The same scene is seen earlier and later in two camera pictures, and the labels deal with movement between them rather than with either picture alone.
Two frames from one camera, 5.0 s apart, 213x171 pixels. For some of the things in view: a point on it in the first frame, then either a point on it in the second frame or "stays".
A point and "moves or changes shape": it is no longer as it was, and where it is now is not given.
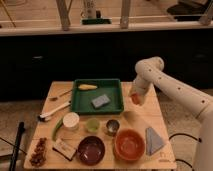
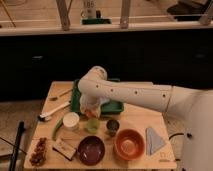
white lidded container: (71, 120) stays
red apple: (135, 98) moves or changes shape
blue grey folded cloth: (152, 141) stays
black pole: (16, 146) stays
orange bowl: (129, 144) stays
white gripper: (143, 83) -> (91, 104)
